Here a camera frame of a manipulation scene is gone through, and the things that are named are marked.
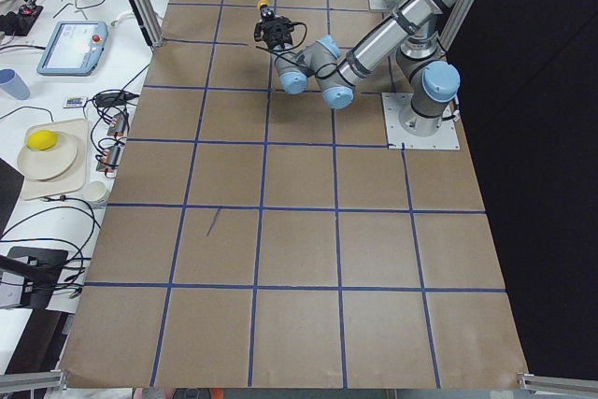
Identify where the teach pendant tablet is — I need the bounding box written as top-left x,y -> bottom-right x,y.
36,21 -> 108,77

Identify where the blue plastic cup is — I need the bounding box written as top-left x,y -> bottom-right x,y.
0,68 -> 31,100

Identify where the beige plate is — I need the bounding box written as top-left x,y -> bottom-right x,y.
17,133 -> 78,180

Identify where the white paper cup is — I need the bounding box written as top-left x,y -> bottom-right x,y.
83,181 -> 110,207

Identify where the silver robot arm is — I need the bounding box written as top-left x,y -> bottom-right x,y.
254,0 -> 461,137

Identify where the yellow lemon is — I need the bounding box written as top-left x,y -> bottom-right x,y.
26,130 -> 58,151

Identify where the beige tray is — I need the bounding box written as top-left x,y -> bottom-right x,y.
17,119 -> 90,200

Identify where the yellow push button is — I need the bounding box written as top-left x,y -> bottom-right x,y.
257,0 -> 276,21

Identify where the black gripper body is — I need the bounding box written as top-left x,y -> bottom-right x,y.
253,16 -> 294,50

